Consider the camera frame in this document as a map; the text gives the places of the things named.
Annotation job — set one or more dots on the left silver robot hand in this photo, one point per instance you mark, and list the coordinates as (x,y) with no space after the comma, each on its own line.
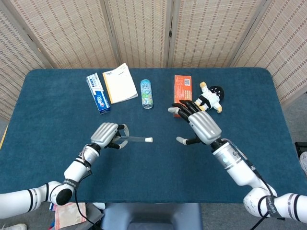
(105,134)

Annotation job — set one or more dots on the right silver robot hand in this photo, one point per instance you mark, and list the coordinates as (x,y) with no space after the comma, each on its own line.
(206,127)

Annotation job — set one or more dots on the clear glass test tube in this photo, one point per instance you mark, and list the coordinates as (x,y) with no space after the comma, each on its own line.
(136,139)

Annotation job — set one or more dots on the small white cap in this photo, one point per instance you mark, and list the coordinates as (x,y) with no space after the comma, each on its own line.
(149,140)

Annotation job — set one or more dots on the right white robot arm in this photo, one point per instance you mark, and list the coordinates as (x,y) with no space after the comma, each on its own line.
(242,175)

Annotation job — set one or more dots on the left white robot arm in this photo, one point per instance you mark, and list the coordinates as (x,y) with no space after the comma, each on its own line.
(74,171)

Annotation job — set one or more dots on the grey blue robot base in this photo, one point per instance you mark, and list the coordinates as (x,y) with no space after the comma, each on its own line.
(153,215)

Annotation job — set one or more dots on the plush doll black hair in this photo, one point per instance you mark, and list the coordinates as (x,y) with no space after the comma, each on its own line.
(211,95)

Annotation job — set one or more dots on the blue white toothpaste box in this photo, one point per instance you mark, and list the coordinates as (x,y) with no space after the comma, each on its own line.
(99,98)

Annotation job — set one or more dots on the orange carton box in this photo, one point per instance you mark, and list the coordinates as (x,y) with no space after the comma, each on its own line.
(182,88)

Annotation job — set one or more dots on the white notepad yellow spine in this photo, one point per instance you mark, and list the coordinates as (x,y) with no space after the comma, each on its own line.
(121,85)

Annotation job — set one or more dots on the light blue drink can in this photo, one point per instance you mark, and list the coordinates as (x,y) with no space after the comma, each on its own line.
(146,94)

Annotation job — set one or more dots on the dark blue tablecloth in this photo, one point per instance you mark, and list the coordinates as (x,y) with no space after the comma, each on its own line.
(153,172)

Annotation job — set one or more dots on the small white object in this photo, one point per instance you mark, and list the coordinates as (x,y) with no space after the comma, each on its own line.
(99,205)

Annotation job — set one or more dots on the grey bag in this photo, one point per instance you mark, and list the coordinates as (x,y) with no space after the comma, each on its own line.
(94,215)

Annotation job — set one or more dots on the pink beige packet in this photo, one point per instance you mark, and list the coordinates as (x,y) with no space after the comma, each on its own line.
(67,216)

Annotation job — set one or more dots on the woven bamboo screen panel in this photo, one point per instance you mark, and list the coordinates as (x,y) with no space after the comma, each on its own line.
(140,31)
(69,31)
(14,60)
(280,48)
(211,31)

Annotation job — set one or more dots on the black box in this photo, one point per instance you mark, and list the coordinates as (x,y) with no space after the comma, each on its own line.
(301,146)

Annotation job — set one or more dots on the black screen hinge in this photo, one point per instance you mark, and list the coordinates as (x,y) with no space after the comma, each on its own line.
(170,33)

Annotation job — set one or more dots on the white sneaker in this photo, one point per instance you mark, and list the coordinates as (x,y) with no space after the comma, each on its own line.
(14,227)
(304,163)

